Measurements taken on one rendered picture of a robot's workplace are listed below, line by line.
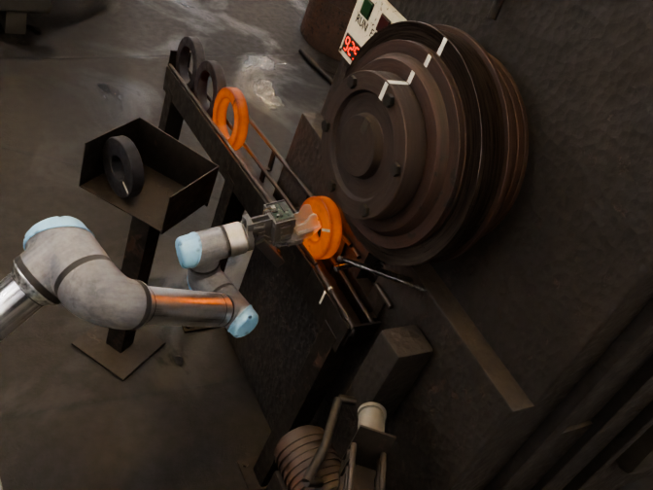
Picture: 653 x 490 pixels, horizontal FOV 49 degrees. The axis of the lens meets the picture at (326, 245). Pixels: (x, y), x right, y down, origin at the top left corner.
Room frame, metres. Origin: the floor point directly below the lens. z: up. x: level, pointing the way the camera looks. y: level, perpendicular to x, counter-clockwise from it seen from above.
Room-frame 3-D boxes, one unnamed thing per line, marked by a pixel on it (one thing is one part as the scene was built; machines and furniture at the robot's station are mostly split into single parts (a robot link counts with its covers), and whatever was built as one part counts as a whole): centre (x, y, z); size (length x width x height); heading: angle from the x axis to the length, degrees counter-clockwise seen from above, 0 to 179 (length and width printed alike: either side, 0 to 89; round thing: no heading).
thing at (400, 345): (1.10, -0.24, 0.68); 0.11 x 0.08 x 0.24; 132
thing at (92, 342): (1.43, 0.49, 0.36); 0.26 x 0.20 x 0.72; 77
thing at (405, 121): (1.20, 0.00, 1.11); 0.28 x 0.06 x 0.28; 42
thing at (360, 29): (1.59, 0.08, 1.15); 0.26 x 0.02 x 0.18; 42
